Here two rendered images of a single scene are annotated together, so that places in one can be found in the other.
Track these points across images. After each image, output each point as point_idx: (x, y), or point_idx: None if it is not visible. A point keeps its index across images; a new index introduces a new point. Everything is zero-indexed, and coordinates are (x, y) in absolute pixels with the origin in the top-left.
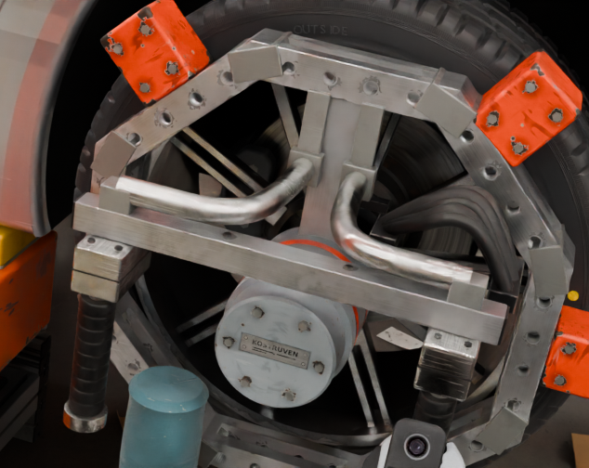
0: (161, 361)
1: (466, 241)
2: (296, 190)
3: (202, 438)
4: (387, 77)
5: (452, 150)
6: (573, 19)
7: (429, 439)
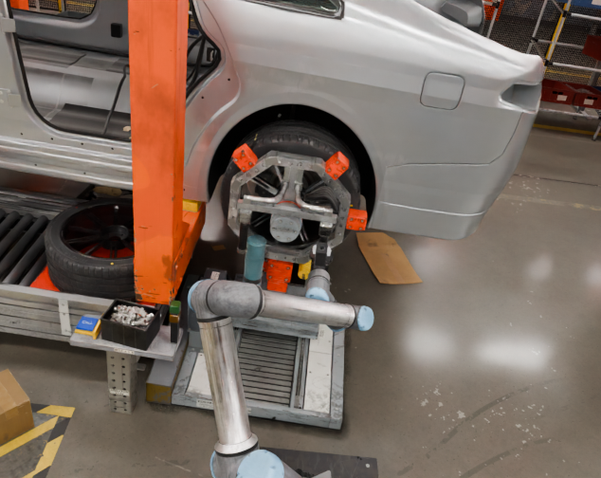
0: (248, 232)
1: None
2: (285, 192)
3: None
4: (303, 162)
5: None
6: (345, 126)
7: (324, 246)
